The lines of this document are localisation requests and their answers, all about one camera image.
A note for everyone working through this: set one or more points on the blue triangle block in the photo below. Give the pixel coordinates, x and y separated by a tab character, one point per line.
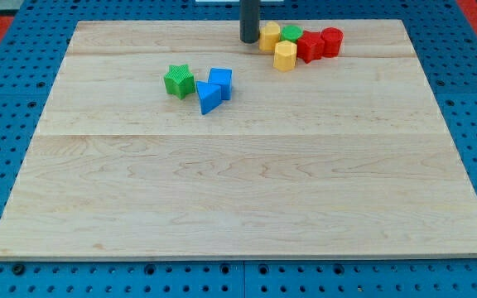
209	96

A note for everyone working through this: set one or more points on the green cylinder block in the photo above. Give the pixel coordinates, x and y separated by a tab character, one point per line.
291	33

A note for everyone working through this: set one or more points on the yellow heart block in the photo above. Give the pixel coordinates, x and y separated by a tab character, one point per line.
269	36

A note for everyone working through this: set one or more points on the yellow hexagon block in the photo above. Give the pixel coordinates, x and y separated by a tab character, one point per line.
285	56

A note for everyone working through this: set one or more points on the red cylinder block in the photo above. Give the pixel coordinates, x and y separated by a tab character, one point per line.
332	38

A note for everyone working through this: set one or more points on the red star block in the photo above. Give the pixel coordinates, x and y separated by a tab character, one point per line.
310	46

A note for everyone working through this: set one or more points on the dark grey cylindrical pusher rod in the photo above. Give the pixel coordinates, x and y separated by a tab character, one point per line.
249	18

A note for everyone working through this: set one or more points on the light wooden board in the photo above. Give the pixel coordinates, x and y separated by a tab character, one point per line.
341	158

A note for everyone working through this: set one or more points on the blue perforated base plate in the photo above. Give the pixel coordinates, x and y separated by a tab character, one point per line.
31	53

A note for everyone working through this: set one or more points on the blue cube block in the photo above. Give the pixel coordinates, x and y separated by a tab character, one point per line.
223	78

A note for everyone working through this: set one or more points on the green star block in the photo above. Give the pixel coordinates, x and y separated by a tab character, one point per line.
179	81

